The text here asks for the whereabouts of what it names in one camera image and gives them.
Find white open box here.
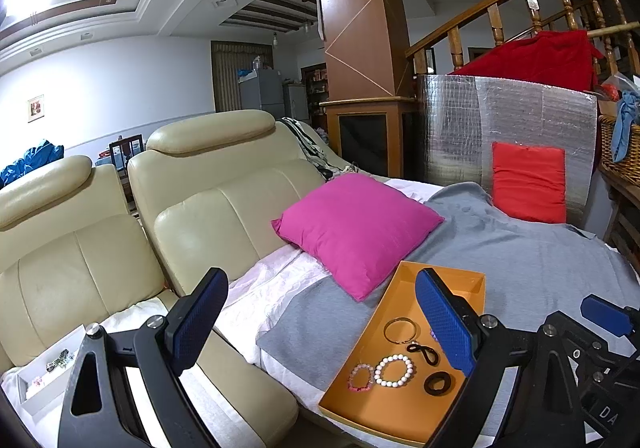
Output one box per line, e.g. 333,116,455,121
15,323,88,421

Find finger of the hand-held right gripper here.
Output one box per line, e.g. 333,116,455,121
552,294,635,354

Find black looped hair tie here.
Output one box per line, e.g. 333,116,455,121
406,342,440,365

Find blue jacket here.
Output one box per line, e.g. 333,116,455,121
0,139,66,189

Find gold metal bangle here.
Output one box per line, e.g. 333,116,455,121
383,317,419,345

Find white bead bracelet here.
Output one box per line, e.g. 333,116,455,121
373,354,416,388

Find orange cardboard tray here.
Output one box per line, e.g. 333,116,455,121
317,260,487,446

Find beige leather sofa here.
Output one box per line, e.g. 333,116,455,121
0,108,391,448

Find wooden pillar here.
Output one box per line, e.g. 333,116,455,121
310,0,418,181

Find wicker basket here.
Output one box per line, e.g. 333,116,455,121
597,115,640,186

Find blue cloth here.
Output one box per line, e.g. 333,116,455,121
612,90,640,163

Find dark wooden cabinet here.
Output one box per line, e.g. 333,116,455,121
301,64,329,129

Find grey blanket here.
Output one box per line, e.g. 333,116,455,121
256,182,630,409

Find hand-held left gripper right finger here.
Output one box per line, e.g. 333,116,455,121
414,268,583,448

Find magenta pillow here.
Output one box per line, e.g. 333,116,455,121
271,173,446,303

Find silver foil insulation panel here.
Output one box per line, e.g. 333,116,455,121
415,74,598,223

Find black ring hair tie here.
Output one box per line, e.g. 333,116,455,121
424,370,453,397

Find wooden stair railing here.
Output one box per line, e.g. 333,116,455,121
404,0,640,78

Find white refrigerator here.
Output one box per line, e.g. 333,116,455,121
283,84,310,126

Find striped cloth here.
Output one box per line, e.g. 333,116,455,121
280,117,346,179

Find pink bead bracelet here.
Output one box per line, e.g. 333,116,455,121
347,363,374,393

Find brown curtain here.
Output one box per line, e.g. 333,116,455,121
211,40,275,113

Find dark wooden chair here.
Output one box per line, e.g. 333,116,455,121
109,133,146,179

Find grey refrigerator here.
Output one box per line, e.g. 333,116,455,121
239,69,285,115

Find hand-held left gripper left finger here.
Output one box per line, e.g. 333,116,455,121
57,267,231,448

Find dark patterned hair accessory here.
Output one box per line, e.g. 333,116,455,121
46,350,77,372

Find red cloth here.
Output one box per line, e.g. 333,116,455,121
447,30,606,93

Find red pillow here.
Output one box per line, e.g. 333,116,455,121
491,142,567,223

